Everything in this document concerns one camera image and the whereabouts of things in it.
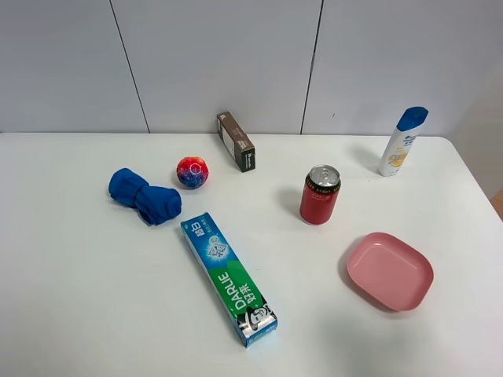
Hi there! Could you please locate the multicolour dimpled rubber ball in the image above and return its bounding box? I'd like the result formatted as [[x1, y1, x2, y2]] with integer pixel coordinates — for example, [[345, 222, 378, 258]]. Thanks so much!
[[176, 156, 209, 189]]

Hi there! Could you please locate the brown rectangular carton box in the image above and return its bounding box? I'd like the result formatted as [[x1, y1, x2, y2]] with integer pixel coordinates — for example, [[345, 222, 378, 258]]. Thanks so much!
[[217, 112, 256, 173]]

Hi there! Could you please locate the red soda can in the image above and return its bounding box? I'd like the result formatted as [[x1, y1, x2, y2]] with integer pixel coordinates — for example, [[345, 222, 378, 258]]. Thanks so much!
[[299, 164, 341, 225]]

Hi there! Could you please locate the blue rolled cloth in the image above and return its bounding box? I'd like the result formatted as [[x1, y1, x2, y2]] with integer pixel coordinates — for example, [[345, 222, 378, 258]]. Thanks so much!
[[108, 168, 182, 225]]

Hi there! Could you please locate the Darlie toothpaste box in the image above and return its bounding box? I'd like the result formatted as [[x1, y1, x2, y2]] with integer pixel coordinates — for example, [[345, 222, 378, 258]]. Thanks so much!
[[181, 212, 278, 348]]

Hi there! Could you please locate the white blue shampoo bottle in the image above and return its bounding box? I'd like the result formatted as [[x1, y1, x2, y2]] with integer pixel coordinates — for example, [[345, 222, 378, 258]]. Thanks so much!
[[378, 107, 428, 177]]

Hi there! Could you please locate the pink plastic dish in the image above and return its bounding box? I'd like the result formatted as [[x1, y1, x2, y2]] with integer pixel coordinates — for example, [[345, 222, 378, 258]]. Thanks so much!
[[346, 232, 434, 312]]

